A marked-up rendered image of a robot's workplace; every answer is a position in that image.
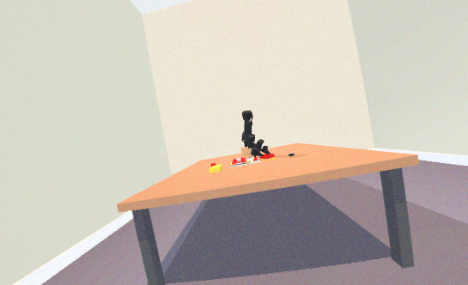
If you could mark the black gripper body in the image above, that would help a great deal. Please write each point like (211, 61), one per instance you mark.
(259, 148)

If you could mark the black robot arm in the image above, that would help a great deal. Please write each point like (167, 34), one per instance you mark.
(247, 134)

